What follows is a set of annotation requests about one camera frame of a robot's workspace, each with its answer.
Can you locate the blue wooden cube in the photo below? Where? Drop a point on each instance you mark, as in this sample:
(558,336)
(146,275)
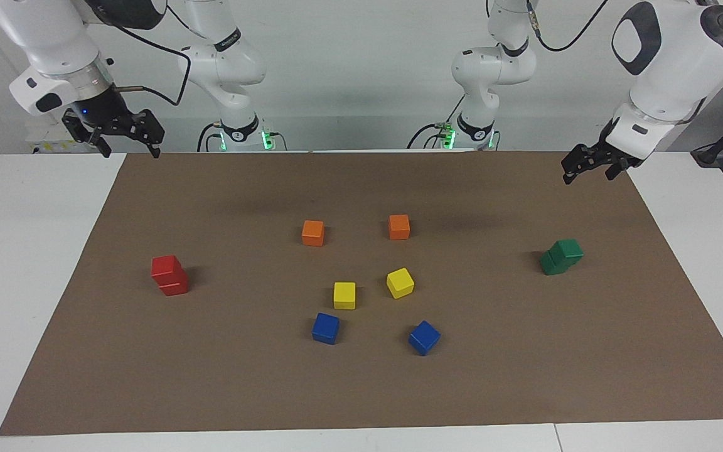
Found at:
(326,328)
(424,338)

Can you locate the orange wooden cube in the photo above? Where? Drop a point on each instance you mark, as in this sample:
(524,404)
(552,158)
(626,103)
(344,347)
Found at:
(399,226)
(313,233)

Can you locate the yellow wooden cube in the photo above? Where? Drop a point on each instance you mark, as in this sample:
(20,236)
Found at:
(344,295)
(400,283)

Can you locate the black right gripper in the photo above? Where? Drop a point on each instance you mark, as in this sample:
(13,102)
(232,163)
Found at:
(107,113)

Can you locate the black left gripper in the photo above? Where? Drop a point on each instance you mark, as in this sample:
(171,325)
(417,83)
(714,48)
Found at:
(612,157)

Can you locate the green wooden cube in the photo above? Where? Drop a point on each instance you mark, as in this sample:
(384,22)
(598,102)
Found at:
(550,265)
(567,250)

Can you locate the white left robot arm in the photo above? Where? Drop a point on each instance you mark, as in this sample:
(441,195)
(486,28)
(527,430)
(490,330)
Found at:
(669,56)

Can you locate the red wooden cube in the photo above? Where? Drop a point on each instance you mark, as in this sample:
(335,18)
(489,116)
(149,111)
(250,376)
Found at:
(164,267)
(176,287)

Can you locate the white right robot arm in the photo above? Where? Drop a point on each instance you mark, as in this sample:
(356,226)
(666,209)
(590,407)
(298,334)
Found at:
(54,31)

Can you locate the white socket box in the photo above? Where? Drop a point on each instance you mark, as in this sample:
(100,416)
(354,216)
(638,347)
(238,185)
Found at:
(41,139)

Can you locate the brown table mat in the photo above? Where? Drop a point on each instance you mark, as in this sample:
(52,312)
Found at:
(524,376)

